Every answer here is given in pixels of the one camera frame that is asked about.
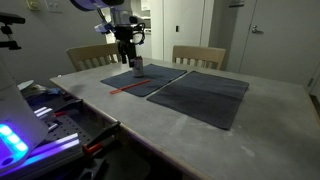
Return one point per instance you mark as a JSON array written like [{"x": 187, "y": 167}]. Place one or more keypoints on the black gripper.
[{"x": 126, "y": 35}]

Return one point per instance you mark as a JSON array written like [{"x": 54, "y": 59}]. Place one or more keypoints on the red plastic straw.
[{"x": 130, "y": 86}]

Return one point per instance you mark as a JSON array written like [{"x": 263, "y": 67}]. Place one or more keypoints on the red and silver soda can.
[{"x": 138, "y": 68}]

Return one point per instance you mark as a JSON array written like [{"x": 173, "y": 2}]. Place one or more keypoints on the microwave oven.
[{"x": 149, "y": 23}]

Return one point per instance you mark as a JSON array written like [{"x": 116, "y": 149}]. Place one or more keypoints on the light wooden slat-back chair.
[
  {"x": 200, "y": 53},
  {"x": 93, "y": 51}
]

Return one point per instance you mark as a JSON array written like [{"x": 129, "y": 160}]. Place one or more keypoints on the dark blue cloth placemat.
[
  {"x": 156, "y": 78},
  {"x": 200, "y": 96}
]

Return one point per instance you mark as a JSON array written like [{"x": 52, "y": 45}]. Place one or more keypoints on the white closet door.
[{"x": 190, "y": 26}]

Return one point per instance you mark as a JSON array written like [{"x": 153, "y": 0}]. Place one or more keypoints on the black and orange bar clamp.
[
  {"x": 71, "y": 105},
  {"x": 100, "y": 136}
]

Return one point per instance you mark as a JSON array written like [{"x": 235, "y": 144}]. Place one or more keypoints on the blue crumpled object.
[{"x": 55, "y": 91}]

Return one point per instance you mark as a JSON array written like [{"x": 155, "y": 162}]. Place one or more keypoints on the black perforated breadboard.
[{"x": 66, "y": 130}]

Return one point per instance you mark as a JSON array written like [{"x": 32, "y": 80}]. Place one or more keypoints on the white room door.
[{"x": 283, "y": 43}]

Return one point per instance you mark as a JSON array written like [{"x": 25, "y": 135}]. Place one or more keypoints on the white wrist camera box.
[{"x": 103, "y": 27}]

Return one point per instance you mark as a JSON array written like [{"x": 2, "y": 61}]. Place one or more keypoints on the white wall switch plate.
[{"x": 54, "y": 6}]

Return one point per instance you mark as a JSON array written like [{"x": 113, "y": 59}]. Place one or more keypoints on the yellowish wall switch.
[{"x": 33, "y": 4}]

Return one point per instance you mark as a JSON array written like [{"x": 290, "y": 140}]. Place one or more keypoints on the dark wall sign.
[{"x": 236, "y": 3}]

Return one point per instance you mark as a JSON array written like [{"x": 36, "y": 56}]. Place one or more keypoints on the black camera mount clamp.
[{"x": 8, "y": 31}]

